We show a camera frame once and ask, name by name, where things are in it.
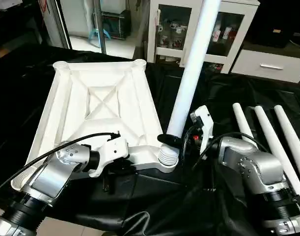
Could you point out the white plastic table leg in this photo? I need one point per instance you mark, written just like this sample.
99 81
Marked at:
243 123
275 140
292 137
191 78

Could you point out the white plastic table top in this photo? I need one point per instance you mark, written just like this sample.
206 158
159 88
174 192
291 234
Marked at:
76 108

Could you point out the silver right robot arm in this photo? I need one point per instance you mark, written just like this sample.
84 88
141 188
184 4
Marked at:
253 167

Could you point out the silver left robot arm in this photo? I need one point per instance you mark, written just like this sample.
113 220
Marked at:
46 177

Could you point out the black table mat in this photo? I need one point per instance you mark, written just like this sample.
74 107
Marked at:
159 206

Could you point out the white glass door cabinet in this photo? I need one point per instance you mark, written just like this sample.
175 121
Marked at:
174 29

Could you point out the white drawer unit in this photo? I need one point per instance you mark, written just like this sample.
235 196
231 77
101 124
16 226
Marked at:
272 66

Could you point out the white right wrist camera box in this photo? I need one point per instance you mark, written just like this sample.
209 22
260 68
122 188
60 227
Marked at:
204 123

